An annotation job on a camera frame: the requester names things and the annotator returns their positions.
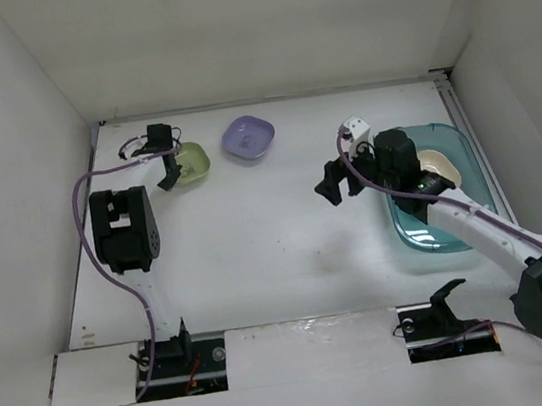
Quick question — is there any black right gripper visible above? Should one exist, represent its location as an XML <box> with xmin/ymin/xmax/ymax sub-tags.
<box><xmin>307</xmin><ymin>133</ymin><xmax>399</xmax><ymax>209</ymax></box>

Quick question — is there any green panda plate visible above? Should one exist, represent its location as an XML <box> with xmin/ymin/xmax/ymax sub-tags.
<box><xmin>175</xmin><ymin>141</ymin><xmax>211</xmax><ymax>188</ymax></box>

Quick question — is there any purple panda plate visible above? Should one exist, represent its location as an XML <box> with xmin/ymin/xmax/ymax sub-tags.
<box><xmin>221</xmin><ymin>115</ymin><xmax>276</xmax><ymax>161</ymax></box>

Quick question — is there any cream panda plate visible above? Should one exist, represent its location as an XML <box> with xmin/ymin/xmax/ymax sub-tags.
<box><xmin>417</xmin><ymin>149</ymin><xmax>463</xmax><ymax>187</ymax></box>

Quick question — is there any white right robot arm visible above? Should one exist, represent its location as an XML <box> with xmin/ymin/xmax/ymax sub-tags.
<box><xmin>315</xmin><ymin>127</ymin><xmax>542</xmax><ymax>339</ymax></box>

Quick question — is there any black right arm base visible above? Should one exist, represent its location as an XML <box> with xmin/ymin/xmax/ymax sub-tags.
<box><xmin>392</xmin><ymin>278</ymin><xmax>502</xmax><ymax>364</ymax></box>

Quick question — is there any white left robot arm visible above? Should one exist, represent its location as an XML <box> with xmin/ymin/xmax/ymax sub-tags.
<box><xmin>81</xmin><ymin>123</ymin><xmax>211</xmax><ymax>374</ymax></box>

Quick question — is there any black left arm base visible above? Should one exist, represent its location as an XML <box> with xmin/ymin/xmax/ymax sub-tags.
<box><xmin>129</xmin><ymin>321</ymin><xmax>228</xmax><ymax>403</ymax></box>

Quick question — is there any teal plastic bin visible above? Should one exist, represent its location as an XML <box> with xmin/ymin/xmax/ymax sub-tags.
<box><xmin>387</xmin><ymin>123</ymin><xmax>496</xmax><ymax>254</ymax></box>

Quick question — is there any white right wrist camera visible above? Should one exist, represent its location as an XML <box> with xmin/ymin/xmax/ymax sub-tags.
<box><xmin>339</xmin><ymin>116</ymin><xmax>371</xmax><ymax>161</ymax></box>

